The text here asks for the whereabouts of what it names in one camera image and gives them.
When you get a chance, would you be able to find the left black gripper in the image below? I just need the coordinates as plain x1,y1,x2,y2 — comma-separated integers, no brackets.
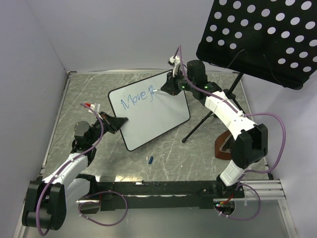
88,112,128,145

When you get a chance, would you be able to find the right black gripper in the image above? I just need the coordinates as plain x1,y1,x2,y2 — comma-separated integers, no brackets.
160,69,195,96

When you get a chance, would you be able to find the white whiteboard black frame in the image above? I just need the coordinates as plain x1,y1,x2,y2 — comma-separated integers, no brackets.
108,71,190,152

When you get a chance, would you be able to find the blue marker cap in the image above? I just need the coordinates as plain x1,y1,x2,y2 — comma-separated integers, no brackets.
148,156,154,165

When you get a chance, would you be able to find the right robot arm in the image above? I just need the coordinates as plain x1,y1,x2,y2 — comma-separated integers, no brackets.
160,56,268,197

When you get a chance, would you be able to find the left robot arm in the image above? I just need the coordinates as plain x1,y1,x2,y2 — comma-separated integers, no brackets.
22,112,128,236

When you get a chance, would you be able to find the black perforated music stand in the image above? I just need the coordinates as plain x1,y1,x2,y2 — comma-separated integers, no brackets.
181,0,317,143

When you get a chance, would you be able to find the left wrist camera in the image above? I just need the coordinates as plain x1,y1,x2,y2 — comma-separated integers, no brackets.
84,102,101,113

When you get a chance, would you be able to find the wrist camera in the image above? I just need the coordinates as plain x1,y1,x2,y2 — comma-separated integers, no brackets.
84,102,101,113
168,56,181,77

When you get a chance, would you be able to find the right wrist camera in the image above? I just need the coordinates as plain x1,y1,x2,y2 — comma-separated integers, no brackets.
168,56,181,77

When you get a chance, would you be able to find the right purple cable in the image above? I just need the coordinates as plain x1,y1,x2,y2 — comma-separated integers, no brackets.
173,45,287,176

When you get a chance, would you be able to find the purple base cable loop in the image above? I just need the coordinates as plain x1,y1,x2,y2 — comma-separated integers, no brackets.
78,190,129,227

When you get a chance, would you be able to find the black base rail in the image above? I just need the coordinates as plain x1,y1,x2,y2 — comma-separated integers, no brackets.
81,180,245,211

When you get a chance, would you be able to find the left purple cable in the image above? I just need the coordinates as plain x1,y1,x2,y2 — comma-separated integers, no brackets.
36,103,105,236

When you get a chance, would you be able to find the aluminium frame rail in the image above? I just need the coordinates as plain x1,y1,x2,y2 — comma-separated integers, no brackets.
242,180,286,200

